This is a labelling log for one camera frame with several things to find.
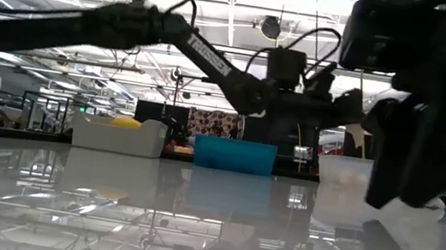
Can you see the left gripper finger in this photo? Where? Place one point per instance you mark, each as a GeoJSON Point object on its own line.
{"type": "Point", "coordinates": [351, 105]}

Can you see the white garlic bulb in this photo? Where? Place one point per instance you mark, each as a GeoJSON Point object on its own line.
{"type": "Point", "coordinates": [354, 136]}

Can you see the white cloth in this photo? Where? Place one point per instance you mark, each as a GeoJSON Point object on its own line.
{"type": "Point", "coordinates": [414, 210]}

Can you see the yellow mango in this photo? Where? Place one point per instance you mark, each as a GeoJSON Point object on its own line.
{"type": "Point", "coordinates": [126, 122]}

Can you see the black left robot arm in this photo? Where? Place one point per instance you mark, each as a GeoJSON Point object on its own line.
{"type": "Point", "coordinates": [210, 56]}

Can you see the clear plastic basket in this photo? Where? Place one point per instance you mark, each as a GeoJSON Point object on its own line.
{"type": "Point", "coordinates": [329, 169]}

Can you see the teal plastic basket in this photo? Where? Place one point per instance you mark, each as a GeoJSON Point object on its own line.
{"type": "Point", "coordinates": [234, 156]}

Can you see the black ceiling dome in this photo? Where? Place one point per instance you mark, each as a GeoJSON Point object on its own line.
{"type": "Point", "coordinates": [270, 27]}

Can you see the patterned red cloth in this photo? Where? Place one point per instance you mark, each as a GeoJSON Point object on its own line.
{"type": "Point", "coordinates": [214, 124]}

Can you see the black partition panel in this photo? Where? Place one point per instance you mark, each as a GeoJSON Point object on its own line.
{"type": "Point", "coordinates": [155, 114]}

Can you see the grey-white plastic basket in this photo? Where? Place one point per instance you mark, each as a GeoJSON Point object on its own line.
{"type": "Point", "coordinates": [117, 139]}

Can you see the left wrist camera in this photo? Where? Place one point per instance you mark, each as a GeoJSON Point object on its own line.
{"type": "Point", "coordinates": [285, 68]}

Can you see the black metal frame cage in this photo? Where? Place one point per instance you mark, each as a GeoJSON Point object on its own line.
{"type": "Point", "coordinates": [23, 109]}

